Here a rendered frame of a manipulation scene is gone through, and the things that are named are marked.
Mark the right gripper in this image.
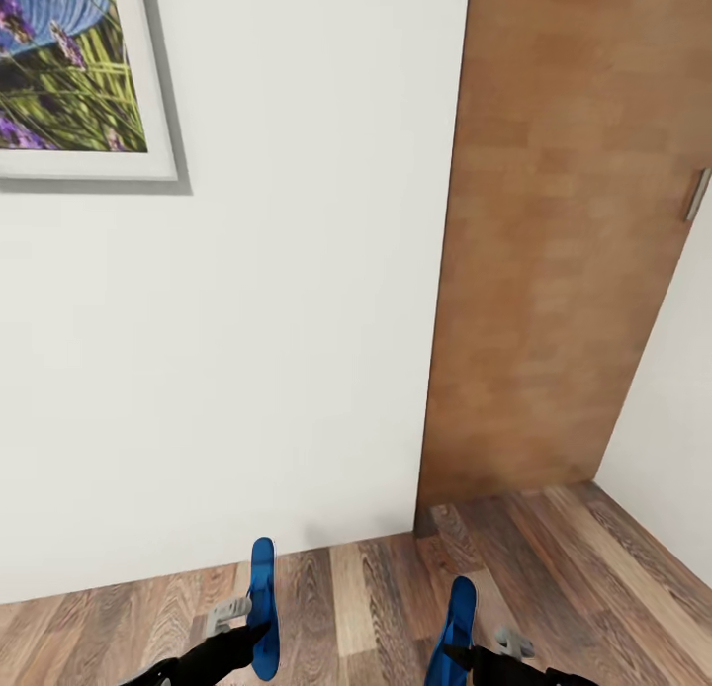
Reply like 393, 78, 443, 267
442, 643, 530, 686

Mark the sandal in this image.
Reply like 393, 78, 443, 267
423, 575, 477, 686
245, 537, 280, 681

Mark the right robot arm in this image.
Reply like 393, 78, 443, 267
442, 623, 600, 686

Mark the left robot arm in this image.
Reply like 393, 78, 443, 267
117, 597, 271, 686

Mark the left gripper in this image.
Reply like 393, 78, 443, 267
191, 620, 271, 686

